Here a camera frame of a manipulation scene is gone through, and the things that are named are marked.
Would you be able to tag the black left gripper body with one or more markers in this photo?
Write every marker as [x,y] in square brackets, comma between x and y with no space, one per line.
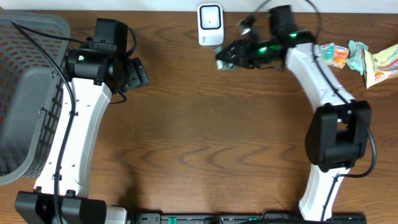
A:
[137,74]

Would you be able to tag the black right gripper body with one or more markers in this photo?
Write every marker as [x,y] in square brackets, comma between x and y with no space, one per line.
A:
[251,51]

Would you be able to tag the green white round tin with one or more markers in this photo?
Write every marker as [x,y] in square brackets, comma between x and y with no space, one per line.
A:
[221,65]

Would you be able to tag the teal Kleenex tissue pack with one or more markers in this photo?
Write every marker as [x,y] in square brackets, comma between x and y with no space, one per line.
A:
[328,53]

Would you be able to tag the orange Kleenex tissue pack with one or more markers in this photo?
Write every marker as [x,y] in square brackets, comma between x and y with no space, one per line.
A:
[340,56]

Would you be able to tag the teal snack packet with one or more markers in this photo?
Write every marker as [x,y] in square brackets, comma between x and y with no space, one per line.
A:
[356,58]

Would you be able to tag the white blue snack bag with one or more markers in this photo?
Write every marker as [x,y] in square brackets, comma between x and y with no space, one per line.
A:
[380,66]

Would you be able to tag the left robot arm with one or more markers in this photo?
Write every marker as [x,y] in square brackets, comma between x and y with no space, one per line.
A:
[102,66]

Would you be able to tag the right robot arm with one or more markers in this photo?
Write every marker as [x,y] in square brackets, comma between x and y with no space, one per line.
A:
[338,143]

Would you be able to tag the white barcode scanner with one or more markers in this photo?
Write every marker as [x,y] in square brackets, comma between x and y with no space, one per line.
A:
[210,24]

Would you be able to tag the grey plastic shopping basket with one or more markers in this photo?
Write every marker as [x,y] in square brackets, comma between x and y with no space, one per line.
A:
[31,91]

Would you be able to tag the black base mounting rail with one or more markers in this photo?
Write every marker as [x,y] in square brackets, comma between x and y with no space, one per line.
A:
[267,217]

